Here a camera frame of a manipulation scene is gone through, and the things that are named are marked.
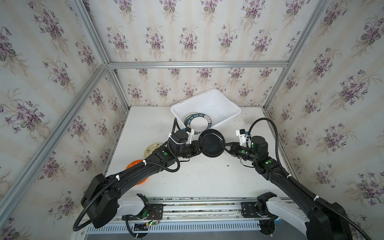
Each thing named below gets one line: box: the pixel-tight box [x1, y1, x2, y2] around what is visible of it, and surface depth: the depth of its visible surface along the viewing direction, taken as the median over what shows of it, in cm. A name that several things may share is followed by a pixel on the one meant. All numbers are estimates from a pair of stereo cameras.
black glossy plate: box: [198, 129, 226, 158], surface depth 78 cm
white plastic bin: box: [170, 88, 242, 127], surface depth 112 cm
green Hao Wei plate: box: [184, 112, 212, 135], surface depth 107 cm
